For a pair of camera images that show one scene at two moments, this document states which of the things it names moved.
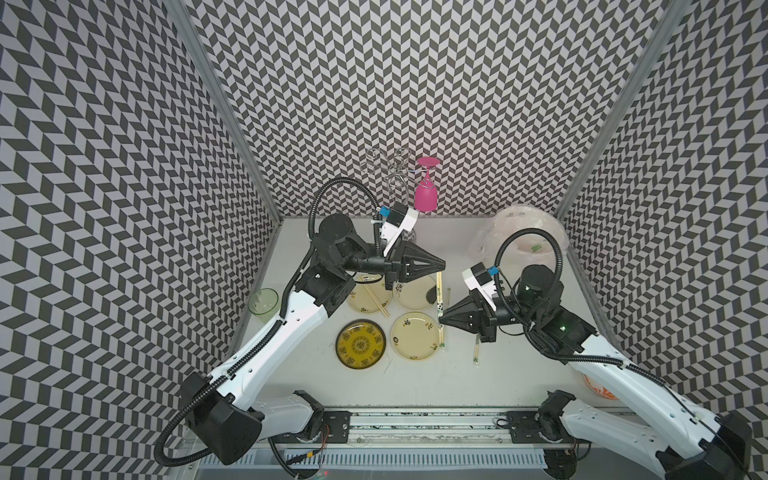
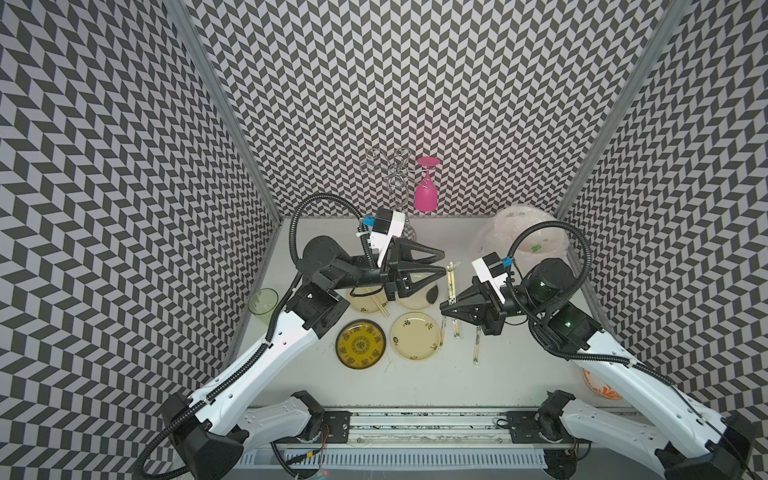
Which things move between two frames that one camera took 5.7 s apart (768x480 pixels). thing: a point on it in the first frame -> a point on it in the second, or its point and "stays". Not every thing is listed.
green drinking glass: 264,304 stays
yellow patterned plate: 360,344 stays
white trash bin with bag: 517,237 stays
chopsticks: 440,308 -> 452,300
